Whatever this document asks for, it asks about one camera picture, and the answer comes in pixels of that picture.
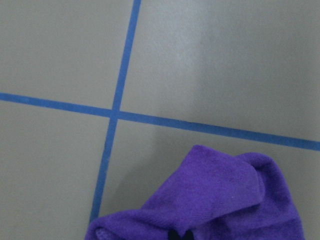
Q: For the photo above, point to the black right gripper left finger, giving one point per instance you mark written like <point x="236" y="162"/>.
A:
<point x="172" y="235"/>

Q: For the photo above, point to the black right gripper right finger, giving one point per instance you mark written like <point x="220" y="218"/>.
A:
<point x="188" y="235"/>

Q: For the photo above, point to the purple microfiber towel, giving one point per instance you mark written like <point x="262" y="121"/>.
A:
<point x="215" y="195"/>

